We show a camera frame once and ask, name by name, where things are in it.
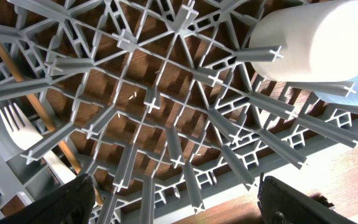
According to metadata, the white plastic fork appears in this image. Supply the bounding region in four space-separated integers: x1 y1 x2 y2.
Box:
0 103 76 184

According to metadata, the grey dishwasher rack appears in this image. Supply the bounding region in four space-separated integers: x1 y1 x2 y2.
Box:
0 0 358 223

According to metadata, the wooden chopstick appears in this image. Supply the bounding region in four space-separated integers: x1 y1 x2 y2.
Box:
0 15 104 207

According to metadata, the small white cup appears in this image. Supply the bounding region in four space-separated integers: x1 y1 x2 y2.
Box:
249 1 358 82

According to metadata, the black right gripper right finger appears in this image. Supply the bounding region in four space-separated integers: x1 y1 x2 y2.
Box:
257 173 354 224

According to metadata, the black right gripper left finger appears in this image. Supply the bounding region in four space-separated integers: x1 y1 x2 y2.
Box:
0 174 95 224

